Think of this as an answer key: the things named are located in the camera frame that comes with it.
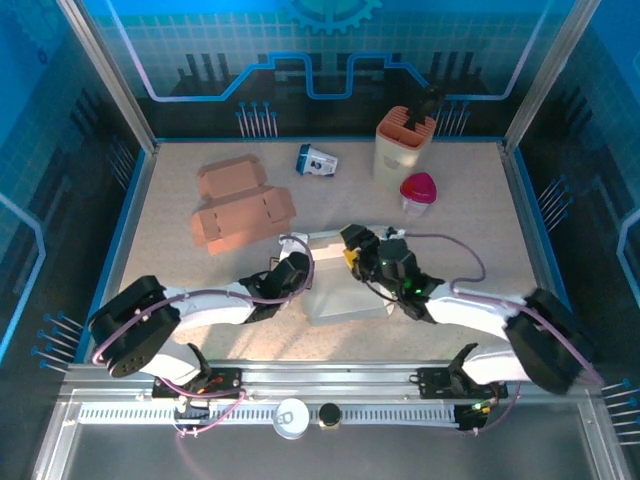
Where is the white paper box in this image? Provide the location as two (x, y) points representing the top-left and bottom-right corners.
(298, 228), (397, 329)

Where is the brown paper box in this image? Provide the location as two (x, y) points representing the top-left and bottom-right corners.
(189, 153), (297, 256)

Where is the blue lid yogurt cup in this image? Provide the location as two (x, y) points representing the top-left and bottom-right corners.
(294, 143), (339, 178)

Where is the pink lid yogurt cup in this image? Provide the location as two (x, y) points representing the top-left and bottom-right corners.
(398, 172), (438, 219)

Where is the beige orange knife block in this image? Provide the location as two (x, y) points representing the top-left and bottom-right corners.
(372, 104), (436, 191)

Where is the black round knob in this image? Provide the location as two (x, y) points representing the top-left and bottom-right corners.
(318, 402), (343, 429)

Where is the small electronics board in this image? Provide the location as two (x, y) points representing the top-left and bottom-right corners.
(173, 394), (211, 427)
(455, 401), (494, 432)

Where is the grey metal shelf plate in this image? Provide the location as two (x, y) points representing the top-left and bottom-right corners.
(34, 399), (631, 480)

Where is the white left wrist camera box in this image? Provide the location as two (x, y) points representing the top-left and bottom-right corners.
(277, 232), (311, 261)

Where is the aluminium front frame rail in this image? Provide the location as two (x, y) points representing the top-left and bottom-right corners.
(59, 359), (601, 401)

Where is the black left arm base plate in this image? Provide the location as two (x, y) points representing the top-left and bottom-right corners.
(151, 367), (244, 400)

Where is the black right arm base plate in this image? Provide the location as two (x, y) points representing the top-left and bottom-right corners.
(416, 367), (509, 400)

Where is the white slotted cable duct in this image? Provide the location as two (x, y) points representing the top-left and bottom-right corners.
(77, 403), (461, 426)

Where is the black knife handle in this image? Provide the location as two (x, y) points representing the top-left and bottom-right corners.
(407, 84), (446, 132)

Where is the aluminium right frame post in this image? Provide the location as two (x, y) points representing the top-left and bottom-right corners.
(502, 0), (601, 151)

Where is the aluminium frame post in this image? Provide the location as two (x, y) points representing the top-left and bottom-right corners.
(502, 0), (601, 151)
(57, 0), (160, 154)

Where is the aluminium left frame post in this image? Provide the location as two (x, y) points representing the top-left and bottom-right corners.
(57, 0), (160, 154)

